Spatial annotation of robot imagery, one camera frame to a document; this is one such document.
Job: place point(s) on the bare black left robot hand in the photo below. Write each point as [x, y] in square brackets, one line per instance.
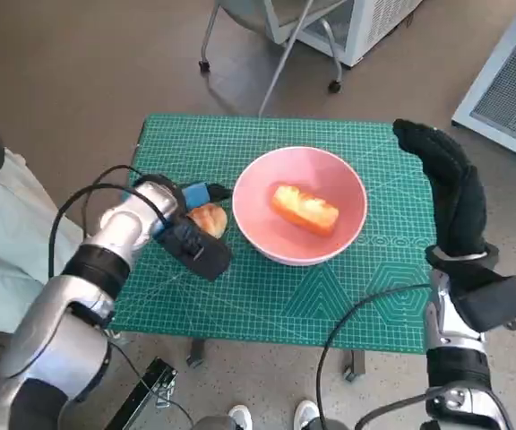
[200, 195]

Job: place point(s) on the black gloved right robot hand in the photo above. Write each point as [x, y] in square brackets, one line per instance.
[455, 197]

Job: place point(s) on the round pale toy bread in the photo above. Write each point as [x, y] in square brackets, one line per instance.
[211, 219]

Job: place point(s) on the long orange toy bread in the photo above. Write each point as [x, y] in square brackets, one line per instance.
[303, 208]

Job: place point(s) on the pink bowl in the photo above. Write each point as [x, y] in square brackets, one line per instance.
[329, 179]

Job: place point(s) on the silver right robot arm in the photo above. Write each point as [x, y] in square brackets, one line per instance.
[455, 372]

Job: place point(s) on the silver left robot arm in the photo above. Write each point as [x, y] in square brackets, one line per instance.
[119, 224]

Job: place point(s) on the white cabinet with large grille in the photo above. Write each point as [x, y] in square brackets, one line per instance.
[509, 98]

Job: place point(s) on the green cutting mat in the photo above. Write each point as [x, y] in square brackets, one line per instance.
[240, 304]

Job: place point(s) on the black table leg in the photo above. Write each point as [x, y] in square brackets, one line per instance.
[196, 354]
[355, 365]

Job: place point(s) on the grey wheeled chair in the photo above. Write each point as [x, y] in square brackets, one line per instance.
[287, 49]

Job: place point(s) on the white cabinet with small vent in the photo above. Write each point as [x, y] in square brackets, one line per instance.
[374, 27]

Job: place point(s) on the white shoe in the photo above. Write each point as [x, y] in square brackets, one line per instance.
[241, 417]
[306, 414]

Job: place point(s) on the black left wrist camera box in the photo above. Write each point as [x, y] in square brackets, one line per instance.
[204, 260]

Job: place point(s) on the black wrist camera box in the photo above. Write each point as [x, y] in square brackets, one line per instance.
[204, 260]
[495, 302]

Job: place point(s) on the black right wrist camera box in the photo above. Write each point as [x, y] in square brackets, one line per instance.
[495, 302]

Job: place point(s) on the black metal rail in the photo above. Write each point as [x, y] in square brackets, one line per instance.
[137, 398]

